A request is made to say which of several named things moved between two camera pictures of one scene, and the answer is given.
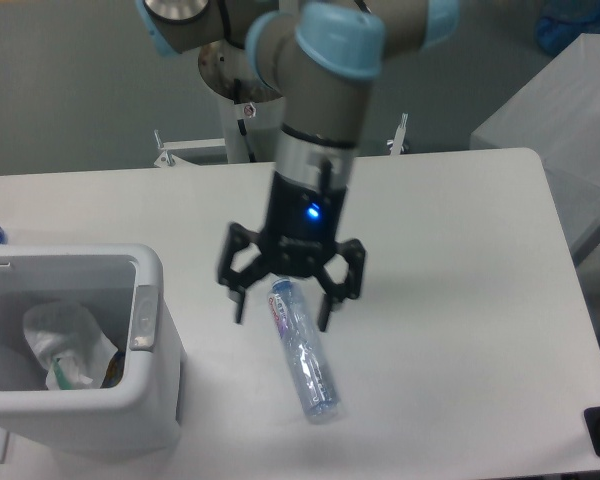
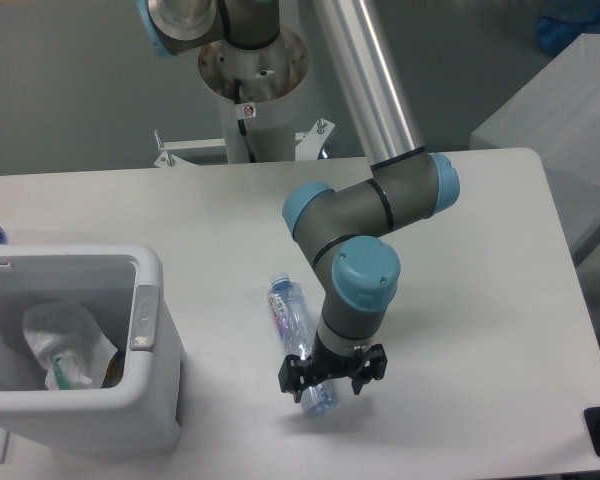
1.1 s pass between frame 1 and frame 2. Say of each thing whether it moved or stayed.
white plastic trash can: stayed
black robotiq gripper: moved
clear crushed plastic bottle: stayed
